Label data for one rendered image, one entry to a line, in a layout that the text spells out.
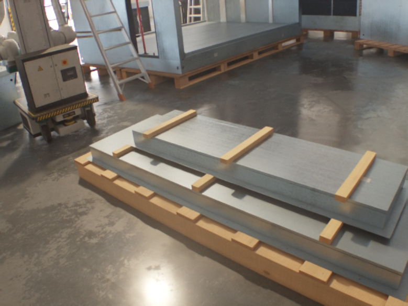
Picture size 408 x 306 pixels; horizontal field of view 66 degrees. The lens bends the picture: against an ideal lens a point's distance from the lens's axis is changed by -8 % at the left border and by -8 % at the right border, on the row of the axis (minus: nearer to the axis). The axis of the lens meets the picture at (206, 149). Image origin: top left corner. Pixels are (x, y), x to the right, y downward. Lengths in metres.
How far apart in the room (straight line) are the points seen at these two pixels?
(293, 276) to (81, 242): 1.17
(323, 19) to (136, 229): 6.87
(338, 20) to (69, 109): 6.17
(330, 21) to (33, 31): 6.16
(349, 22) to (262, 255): 6.85
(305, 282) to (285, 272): 0.10
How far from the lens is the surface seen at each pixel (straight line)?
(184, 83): 4.46
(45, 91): 3.44
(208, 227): 1.74
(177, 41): 4.41
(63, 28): 4.11
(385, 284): 1.51
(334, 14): 8.05
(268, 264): 1.59
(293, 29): 7.04
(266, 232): 1.62
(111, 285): 1.75
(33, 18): 3.81
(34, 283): 1.93
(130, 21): 5.12
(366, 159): 1.79
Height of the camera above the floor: 1.25
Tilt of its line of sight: 27 degrees down
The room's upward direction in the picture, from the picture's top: 6 degrees counter-clockwise
